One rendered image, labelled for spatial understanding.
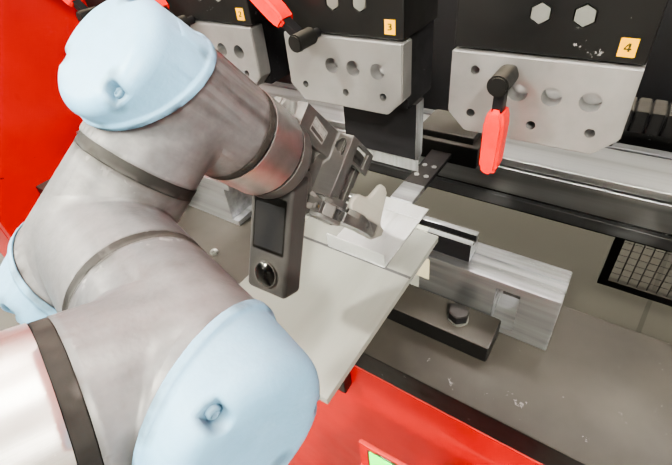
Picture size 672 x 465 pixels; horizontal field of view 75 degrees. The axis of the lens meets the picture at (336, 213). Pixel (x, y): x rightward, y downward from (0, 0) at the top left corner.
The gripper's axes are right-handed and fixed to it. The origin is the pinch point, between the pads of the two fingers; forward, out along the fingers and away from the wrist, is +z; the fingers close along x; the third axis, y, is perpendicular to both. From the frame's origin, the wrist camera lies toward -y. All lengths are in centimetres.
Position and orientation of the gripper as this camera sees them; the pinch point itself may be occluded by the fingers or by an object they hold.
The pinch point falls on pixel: (352, 228)
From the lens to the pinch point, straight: 53.1
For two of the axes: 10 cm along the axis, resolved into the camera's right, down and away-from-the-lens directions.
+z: 4.2, 2.4, 8.7
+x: -8.3, -2.8, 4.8
